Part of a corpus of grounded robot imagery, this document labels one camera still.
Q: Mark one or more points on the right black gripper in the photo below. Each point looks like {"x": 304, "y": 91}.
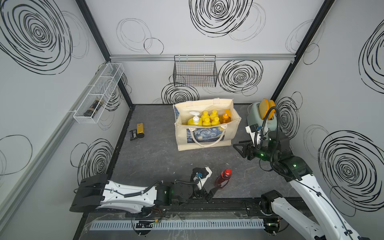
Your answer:
{"x": 245, "y": 147}

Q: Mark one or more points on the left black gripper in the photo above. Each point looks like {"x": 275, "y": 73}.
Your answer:
{"x": 208, "y": 196}

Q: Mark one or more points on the amber dish soap bottle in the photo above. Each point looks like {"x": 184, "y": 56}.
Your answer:
{"x": 226, "y": 117}

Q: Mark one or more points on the orange bottle yellow cap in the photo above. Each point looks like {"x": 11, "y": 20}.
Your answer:
{"x": 206, "y": 122}
{"x": 216, "y": 121}
{"x": 213, "y": 115}
{"x": 205, "y": 116}

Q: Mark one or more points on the cream canvas shopping bag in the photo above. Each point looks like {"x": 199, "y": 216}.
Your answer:
{"x": 191, "y": 137}

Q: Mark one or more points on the yellow pump soap bottle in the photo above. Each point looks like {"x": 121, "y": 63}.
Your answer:
{"x": 195, "y": 120}

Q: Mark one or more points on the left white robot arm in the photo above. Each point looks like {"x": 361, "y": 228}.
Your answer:
{"x": 99, "y": 192}

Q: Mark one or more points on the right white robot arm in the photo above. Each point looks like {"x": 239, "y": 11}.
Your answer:
{"x": 269, "y": 143}

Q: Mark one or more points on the red liquid bottle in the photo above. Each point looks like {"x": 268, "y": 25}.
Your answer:
{"x": 223, "y": 179}

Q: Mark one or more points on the yellow toast slice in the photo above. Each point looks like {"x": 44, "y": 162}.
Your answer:
{"x": 263, "y": 108}

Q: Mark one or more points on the yellow black small device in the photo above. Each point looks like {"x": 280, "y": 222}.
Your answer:
{"x": 137, "y": 133}

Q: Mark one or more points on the dark bottle in shelf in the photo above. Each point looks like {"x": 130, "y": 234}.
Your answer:
{"x": 92, "y": 110}

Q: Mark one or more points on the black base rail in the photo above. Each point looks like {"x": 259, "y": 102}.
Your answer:
{"x": 251, "y": 207}

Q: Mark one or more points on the grey slotted cable duct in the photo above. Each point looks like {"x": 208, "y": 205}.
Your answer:
{"x": 141, "y": 225}

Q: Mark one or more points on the black wire wall basket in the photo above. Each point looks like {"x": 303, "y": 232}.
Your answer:
{"x": 195, "y": 71}

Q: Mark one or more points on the white wire wall shelf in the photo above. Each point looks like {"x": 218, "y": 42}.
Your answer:
{"x": 105, "y": 88}

